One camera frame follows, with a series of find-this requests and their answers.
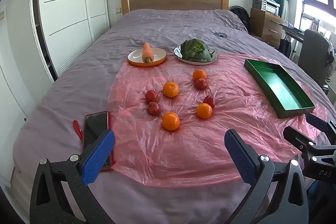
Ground green rectangular tray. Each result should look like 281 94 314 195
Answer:
244 58 316 119

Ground pink plastic sheet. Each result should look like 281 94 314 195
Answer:
107 52 331 188

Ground white printer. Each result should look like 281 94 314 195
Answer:
252 0 281 16

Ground carrot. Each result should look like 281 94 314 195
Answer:
142 42 154 64

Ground grey desk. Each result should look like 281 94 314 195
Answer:
280 21 306 41

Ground clothes on chair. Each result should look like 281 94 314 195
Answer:
324 40 336 67

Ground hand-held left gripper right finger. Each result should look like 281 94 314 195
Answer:
224 129 310 224

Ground white wardrobe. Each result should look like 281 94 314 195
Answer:
29 0 110 81

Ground grey chair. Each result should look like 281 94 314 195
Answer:
298 29 331 88

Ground red apple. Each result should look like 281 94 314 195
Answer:
147 101 161 116
194 78 208 90
145 90 159 103
203 95 216 108

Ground orange-rimmed white plate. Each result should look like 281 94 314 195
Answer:
127 47 168 67

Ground dark blue bag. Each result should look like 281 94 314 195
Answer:
279 35 292 58

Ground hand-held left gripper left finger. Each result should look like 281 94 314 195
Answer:
30 129 116 224

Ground phone in red case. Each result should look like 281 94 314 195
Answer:
82 111 113 171

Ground white round plate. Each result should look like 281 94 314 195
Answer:
173 45 218 65

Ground black backpack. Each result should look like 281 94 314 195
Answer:
230 5 251 31

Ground wooden dresser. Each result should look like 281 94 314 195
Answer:
249 7 285 48

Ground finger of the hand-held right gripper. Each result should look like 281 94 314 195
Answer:
283 126 317 160
306 113 336 136

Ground red strap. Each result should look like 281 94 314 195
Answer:
73 120 84 141

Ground orange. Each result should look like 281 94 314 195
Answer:
162 112 181 131
162 81 180 98
192 69 207 81
196 103 213 119

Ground green bok choy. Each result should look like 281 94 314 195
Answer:
180 38 214 62

